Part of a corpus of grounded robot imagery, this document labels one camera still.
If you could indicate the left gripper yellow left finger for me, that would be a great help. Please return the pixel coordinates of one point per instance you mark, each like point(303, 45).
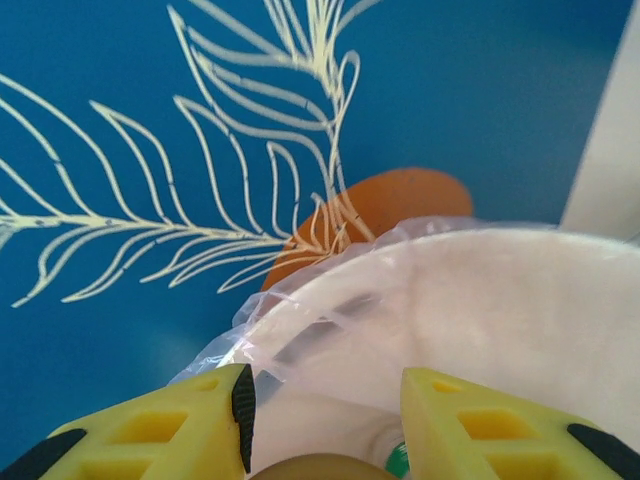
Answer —
point(150, 430)

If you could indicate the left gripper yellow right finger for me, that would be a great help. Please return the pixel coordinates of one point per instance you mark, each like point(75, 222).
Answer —
point(500, 440)

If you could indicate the clear bottle green cap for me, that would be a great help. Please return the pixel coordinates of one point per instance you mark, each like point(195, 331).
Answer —
point(397, 459)

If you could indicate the small amber bottle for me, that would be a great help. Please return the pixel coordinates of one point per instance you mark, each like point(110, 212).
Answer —
point(320, 467)

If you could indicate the cream round bin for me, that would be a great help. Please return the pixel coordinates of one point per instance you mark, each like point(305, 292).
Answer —
point(500, 310)

